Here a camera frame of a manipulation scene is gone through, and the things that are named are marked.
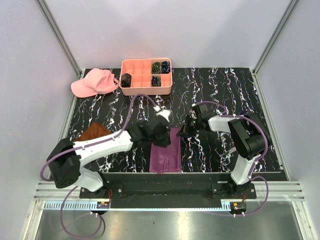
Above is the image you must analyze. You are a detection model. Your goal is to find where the brown cloth napkin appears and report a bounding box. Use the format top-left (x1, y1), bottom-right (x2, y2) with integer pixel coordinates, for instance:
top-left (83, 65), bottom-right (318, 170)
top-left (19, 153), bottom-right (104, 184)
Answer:
top-left (75, 122), bottom-right (111, 142)

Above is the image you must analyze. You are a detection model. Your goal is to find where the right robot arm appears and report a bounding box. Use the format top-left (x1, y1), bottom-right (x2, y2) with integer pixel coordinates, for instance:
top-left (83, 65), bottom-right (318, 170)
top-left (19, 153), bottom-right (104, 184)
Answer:
top-left (176, 101), bottom-right (270, 199)

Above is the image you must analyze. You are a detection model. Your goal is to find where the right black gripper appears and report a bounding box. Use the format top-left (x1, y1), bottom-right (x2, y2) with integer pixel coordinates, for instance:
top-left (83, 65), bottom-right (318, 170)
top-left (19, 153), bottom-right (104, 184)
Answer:
top-left (176, 114), bottom-right (202, 138)

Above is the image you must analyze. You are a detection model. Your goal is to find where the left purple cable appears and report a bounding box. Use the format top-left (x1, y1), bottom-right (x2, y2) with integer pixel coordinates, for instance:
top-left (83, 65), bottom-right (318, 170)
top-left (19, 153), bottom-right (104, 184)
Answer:
top-left (39, 93), bottom-right (161, 238)

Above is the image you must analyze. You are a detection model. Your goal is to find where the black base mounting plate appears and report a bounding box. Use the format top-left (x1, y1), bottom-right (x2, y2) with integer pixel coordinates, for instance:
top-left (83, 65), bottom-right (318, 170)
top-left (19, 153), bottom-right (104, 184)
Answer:
top-left (79, 172), bottom-right (257, 210)

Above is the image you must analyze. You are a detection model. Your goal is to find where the purple cloth napkin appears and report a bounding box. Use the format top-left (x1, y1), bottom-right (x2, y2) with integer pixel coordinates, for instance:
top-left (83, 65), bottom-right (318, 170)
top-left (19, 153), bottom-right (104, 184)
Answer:
top-left (149, 127), bottom-right (182, 174)

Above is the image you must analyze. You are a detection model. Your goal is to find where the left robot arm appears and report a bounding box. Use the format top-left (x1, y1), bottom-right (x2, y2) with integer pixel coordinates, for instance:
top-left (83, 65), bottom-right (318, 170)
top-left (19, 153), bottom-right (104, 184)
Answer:
top-left (47, 114), bottom-right (171, 198)

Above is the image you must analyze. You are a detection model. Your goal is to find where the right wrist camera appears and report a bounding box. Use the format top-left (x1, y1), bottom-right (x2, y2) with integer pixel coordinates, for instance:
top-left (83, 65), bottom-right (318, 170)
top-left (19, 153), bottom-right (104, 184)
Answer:
top-left (190, 103), bottom-right (214, 121)

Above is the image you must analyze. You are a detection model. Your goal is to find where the dark rolled sock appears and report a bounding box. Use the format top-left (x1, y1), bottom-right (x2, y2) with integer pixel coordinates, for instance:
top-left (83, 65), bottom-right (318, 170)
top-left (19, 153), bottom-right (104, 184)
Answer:
top-left (121, 73), bottom-right (132, 88)

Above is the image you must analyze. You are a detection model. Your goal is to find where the pink divided organizer box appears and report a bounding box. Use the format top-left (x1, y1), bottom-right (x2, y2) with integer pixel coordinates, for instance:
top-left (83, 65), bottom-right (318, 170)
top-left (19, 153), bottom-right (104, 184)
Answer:
top-left (120, 58), bottom-right (173, 96)

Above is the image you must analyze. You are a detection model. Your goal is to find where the pink baseball cap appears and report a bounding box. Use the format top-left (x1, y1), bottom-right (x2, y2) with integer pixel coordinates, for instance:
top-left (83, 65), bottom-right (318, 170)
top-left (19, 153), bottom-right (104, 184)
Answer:
top-left (70, 68), bottom-right (119, 98)

